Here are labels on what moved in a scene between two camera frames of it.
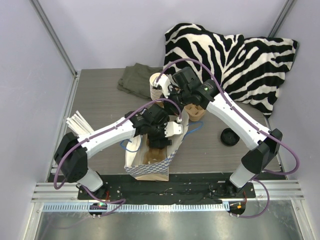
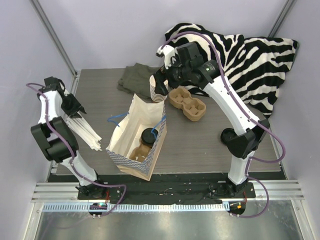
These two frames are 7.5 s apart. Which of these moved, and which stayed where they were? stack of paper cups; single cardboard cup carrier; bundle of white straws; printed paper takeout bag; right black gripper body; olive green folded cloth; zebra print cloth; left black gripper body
Moved: printed paper takeout bag; single cardboard cup carrier; right black gripper body; left black gripper body
Stayed: stack of paper cups; bundle of white straws; zebra print cloth; olive green folded cloth
